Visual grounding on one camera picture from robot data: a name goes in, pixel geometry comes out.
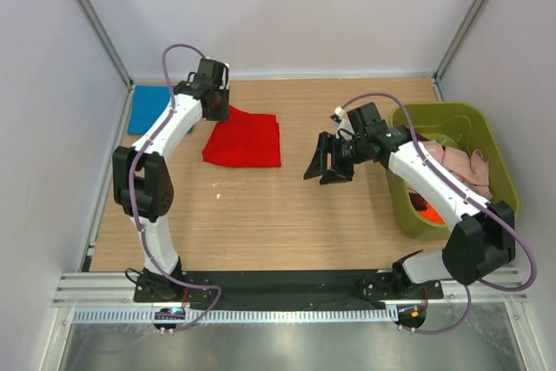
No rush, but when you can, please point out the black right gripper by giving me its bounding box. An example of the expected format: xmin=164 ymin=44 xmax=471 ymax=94
xmin=304 ymin=131 xmax=368 ymax=185

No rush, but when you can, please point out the red t-shirt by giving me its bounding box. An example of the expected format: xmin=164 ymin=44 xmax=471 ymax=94
xmin=202 ymin=106 xmax=281 ymax=168

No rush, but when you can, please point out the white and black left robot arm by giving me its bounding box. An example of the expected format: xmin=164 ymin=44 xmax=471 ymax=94
xmin=112 ymin=57 xmax=229 ymax=302

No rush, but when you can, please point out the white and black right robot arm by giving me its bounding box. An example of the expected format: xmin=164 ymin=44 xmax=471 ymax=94
xmin=303 ymin=103 xmax=516 ymax=298

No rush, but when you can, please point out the folded blue t-shirt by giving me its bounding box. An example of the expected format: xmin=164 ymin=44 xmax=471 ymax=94
xmin=127 ymin=85 xmax=170 ymax=136

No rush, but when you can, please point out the dark maroon t-shirt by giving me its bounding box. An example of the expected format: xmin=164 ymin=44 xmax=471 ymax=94
xmin=408 ymin=191 xmax=427 ymax=212

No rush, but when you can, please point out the orange t-shirt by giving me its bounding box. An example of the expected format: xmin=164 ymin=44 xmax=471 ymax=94
xmin=418 ymin=202 xmax=445 ymax=225

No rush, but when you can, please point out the olive green plastic bin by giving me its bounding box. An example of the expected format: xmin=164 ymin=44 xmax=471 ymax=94
xmin=387 ymin=102 xmax=520 ymax=240

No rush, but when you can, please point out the pink t-shirt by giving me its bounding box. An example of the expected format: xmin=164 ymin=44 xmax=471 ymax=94
xmin=423 ymin=141 xmax=493 ymax=200

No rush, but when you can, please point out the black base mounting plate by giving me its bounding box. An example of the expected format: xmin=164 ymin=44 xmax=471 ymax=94
xmin=129 ymin=269 xmax=444 ymax=312

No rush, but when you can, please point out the aluminium front rail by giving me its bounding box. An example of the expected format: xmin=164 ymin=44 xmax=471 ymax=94
xmin=51 ymin=265 xmax=529 ymax=308

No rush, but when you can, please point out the white slotted cable duct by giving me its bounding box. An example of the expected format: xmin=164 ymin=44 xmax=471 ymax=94
xmin=72 ymin=305 xmax=398 ymax=325

